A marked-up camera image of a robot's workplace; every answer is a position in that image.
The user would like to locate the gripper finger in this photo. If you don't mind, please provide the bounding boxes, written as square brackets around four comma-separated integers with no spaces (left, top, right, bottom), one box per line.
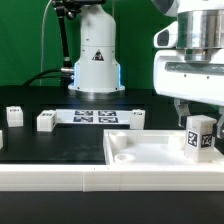
[174,98,190,128]
[216,107,224,139]

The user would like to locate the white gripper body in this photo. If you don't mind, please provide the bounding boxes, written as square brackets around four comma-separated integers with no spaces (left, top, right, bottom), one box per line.
[153,49,224,106]

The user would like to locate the white square tabletop part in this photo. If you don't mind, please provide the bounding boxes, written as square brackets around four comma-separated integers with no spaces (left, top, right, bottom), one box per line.
[103,129,224,166]

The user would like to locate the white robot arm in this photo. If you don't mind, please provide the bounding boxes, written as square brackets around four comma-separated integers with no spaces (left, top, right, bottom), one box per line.
[69,0,224,138]

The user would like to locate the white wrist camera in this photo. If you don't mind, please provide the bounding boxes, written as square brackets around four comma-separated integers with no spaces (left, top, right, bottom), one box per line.
[153,21,178,49]

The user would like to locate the white front fence wall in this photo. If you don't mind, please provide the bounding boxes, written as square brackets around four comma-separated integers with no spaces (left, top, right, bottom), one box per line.
[0,164,224,192]

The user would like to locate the white marker base plate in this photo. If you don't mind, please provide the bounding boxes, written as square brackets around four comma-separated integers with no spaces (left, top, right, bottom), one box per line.
[56,109,131,125]

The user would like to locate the black cable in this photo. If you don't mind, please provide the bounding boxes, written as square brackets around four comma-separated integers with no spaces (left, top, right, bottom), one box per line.
[22,68,73,88]

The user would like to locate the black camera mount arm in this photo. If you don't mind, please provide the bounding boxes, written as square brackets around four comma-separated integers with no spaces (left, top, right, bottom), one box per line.
[51,0,108,79]

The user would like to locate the grey cable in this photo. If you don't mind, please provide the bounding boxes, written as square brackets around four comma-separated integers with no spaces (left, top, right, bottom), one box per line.
[39,0,54,87]

